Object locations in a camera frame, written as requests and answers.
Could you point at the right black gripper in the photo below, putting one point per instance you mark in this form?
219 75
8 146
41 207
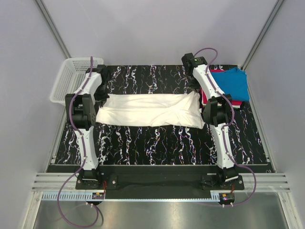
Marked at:
195 87

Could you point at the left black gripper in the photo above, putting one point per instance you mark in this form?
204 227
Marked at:
102 96

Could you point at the white printed t shirt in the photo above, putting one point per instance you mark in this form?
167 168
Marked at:
142 110

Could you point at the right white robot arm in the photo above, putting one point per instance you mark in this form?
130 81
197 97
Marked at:
218 112

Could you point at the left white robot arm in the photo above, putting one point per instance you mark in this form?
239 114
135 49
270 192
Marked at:
82 107

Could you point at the red folded t shirt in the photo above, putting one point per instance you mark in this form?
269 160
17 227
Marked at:
236 103

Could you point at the white plastic basket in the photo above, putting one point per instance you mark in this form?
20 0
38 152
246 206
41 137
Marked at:
69 79

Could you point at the black marble pattern mat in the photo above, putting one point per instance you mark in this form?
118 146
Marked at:
172 145

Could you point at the left small circuit board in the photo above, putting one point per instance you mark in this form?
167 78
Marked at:
98 195

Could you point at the small circuit board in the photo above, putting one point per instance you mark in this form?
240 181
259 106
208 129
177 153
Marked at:
227 196
98 195

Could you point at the right small circuit board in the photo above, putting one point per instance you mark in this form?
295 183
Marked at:
227 196

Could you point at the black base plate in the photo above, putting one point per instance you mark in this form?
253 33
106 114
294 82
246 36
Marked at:
202 177

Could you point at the aluminium rail profile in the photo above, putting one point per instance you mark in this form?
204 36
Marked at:
276 182

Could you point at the white slotted cable duct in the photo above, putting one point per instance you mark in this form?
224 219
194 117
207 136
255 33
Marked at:
146 197

